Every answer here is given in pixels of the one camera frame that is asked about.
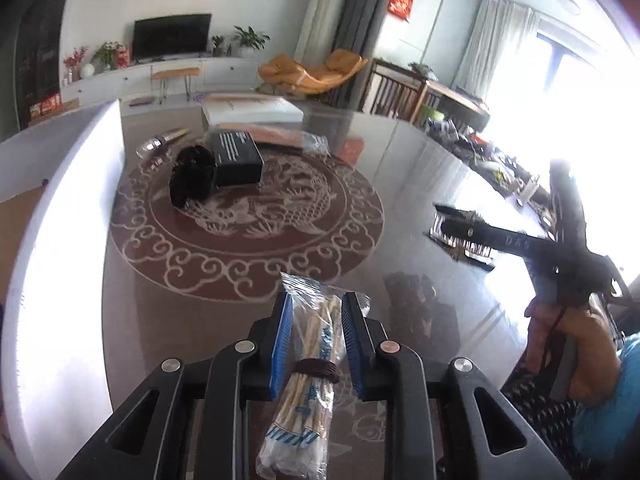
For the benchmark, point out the white flat cardboard box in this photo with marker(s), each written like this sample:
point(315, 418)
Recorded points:
point(250, 110)

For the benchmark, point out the brown cardboard box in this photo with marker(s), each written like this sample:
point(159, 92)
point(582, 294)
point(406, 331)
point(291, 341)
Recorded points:
point(65, 107)

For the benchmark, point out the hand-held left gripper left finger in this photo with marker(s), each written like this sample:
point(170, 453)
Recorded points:
point(282, 345)

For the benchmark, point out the red wall hanging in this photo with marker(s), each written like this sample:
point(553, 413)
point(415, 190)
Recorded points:
point(402, 2)

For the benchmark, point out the orange seat stool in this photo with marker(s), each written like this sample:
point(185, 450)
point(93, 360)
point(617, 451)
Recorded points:
point(175, 72)

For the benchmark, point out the person's right hand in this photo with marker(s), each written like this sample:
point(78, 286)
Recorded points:
point(585, 355)

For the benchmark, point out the black television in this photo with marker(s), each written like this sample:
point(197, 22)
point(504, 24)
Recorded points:
point(170, 37)

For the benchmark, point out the bushy green potted plant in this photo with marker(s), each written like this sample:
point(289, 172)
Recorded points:
point(107, 55)

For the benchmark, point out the large green potted plant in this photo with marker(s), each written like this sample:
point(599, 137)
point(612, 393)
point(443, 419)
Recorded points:
point(250, 37)

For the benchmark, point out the white television cabinet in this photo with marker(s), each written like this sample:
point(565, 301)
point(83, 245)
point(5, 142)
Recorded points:
point(225, 72)

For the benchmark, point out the cluttered wooden desk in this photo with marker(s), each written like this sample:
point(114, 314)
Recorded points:
point(470, 140)

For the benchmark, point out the person's dotted dark clothing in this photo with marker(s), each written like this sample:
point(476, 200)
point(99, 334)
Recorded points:
point(540, 410)

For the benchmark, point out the orange flat packet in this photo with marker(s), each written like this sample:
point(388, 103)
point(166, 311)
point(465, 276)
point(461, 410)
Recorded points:
point(275, 135)

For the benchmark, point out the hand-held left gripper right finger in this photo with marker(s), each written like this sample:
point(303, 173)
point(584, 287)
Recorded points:
point(352, 345)

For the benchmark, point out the white window curtain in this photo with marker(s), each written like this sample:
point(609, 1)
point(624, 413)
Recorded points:
point(500, 45)

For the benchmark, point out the dark wooden chair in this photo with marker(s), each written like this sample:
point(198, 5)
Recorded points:
point(395, 90)

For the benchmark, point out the small green potted plant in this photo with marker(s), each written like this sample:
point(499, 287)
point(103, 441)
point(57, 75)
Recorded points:
point(218, 45)

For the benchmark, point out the orange lounge chair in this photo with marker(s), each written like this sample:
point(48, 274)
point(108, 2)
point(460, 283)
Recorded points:
point(285, 72)

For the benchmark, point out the white standing air conditioner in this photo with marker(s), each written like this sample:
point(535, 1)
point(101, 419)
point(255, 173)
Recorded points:
point(322, 15)

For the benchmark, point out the red flowers in vase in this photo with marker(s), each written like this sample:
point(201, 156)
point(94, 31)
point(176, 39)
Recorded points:
point(74, 60)

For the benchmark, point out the person's right forearm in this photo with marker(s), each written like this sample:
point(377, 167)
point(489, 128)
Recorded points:
point(610, 410)

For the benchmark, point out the white foam board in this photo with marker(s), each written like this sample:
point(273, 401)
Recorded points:
point(65, 260)

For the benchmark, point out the round ceiling lamp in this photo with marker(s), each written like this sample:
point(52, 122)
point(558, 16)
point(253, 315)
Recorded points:
point(567, 2)

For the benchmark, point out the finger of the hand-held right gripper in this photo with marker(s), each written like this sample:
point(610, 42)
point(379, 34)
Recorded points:
point(567, 205)
point(505, 240)

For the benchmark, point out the black display cabinet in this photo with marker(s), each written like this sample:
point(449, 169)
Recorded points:
point(40, 50)

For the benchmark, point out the grey curtain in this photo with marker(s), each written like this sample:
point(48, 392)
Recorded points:
point(365, 10)

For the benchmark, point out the black cardboard box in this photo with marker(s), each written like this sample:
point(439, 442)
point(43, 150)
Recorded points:
point(235, 152)

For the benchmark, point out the red gift box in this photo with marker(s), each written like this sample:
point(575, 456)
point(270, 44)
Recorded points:
point(122, 59)

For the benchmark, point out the clear plastic bag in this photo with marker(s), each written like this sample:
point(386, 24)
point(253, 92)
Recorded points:
point(316, 144)

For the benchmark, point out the chopsticks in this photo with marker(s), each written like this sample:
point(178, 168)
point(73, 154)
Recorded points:
point(315, 320)

